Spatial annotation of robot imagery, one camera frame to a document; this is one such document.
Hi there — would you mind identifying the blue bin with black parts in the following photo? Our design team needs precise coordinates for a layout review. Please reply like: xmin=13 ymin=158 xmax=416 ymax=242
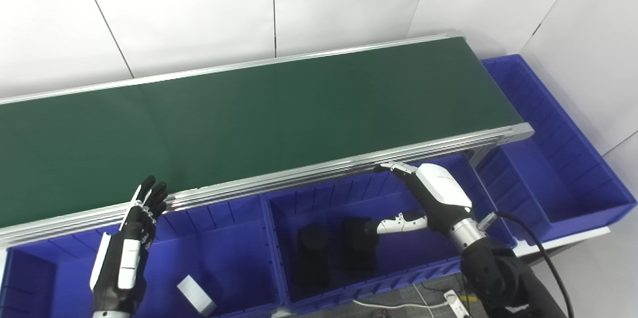
xmin=262 ymin=153 xmax=517 ymax=315

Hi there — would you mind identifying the black cylinder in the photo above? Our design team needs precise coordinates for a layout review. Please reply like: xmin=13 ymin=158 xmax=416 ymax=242
xmin=343 ymin=216 xmax=380 ymax=272
xmin=297 ymin=224 xmax=331 ymax=287

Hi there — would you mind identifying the empty blue bin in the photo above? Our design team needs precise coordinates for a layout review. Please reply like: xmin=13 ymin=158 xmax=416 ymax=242
xmin=469 ymin=54 xmax=638 ymax=245

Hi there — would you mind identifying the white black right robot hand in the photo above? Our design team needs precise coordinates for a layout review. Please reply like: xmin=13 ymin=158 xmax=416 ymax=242
xmin=364 ymin=162 xmax=473 ymax=236

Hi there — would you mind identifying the white floor cable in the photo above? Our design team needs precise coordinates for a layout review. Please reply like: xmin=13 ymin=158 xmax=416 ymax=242
xmin=352 ymin=299 xmax=447 ymax=310

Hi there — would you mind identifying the blue bin with white block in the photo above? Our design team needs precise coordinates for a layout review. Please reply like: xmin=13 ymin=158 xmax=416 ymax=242
xmin=0 ymin=196 xmax=285 ymax=318

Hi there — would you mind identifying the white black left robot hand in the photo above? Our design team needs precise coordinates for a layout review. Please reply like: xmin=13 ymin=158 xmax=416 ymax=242
xmin=90 ymin=175 xmax=169 ymax=315

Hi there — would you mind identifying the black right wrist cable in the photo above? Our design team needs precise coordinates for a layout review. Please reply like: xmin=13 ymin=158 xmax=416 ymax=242
xmin=479 ymin=210 xmax=575 ymax=318

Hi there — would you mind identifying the green conveyor belt aluminium frame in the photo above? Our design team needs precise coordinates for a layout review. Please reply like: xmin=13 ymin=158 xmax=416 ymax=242
xmin=0 ymin=31 xmax=535 ymax=250

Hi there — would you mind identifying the white power strip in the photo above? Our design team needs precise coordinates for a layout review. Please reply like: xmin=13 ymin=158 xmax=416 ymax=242
xmin=443 ymin=289 xmax=472 ymax=318

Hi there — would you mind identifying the white block part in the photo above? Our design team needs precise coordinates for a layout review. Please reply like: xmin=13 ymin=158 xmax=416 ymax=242
xmin=176 ymin=274 xmax=217 ymax=317

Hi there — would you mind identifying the aluminium conveyor support leg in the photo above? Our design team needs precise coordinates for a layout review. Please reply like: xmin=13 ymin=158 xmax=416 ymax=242
xmin=466 ymin=141 xmax=505 ymax=167

